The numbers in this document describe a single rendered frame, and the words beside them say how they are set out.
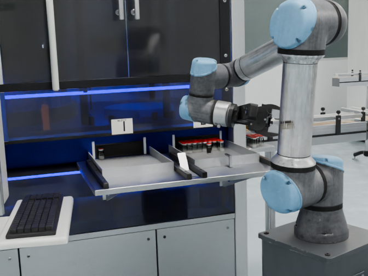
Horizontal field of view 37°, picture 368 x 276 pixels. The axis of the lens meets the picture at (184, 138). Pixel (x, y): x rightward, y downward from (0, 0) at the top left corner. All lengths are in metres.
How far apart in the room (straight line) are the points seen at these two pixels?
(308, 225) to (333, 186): 0.13
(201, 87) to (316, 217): 0.49
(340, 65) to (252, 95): 1.40
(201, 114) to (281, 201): 0.38
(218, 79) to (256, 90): 5.83
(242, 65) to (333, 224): 0.52
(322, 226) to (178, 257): 0.97
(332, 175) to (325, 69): 6.46
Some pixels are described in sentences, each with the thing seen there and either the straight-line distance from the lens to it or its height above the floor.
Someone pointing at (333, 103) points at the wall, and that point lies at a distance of 8.08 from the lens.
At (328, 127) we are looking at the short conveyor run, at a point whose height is 0.92.
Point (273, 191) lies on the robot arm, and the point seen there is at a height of 0.96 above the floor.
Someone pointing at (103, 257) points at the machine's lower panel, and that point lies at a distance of 2.31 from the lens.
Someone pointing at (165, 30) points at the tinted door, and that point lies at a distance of 2.22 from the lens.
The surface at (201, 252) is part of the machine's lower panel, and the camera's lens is 2.42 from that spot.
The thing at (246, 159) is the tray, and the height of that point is 0.90.
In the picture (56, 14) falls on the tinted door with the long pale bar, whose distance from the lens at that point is 2.15.
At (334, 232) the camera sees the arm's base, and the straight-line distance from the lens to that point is 1.56.
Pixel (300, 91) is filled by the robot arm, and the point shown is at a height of 1.21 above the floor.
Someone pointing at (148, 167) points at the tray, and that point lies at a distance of 1.97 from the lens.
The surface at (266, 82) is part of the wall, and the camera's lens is 7.53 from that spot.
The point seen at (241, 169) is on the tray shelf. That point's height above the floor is 0.88.
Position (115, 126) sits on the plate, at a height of 1.02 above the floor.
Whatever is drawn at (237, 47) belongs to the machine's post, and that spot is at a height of 1.31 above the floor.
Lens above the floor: 1.34
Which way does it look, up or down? 10 degrees down
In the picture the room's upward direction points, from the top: 2 degrees counter-clockwise
